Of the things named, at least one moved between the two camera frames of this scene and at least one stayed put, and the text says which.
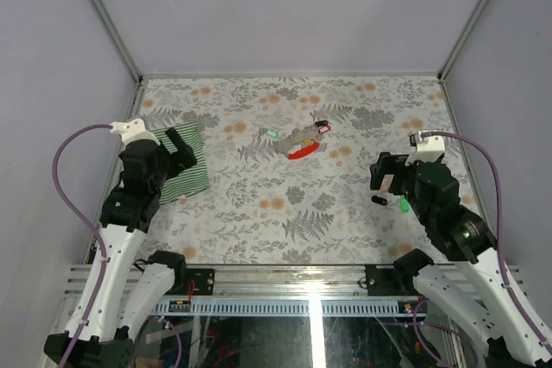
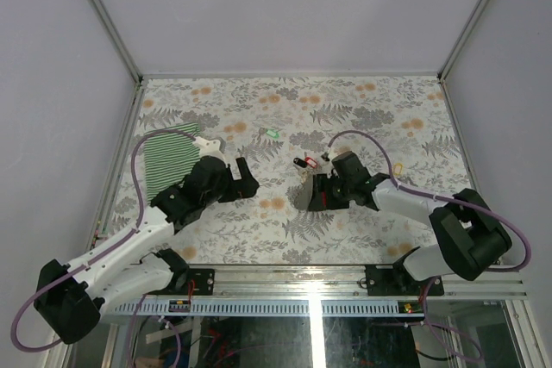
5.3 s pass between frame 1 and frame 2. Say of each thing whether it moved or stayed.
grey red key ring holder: moved
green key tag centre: stayed
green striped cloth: stayed
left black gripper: moved
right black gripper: moved
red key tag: moved
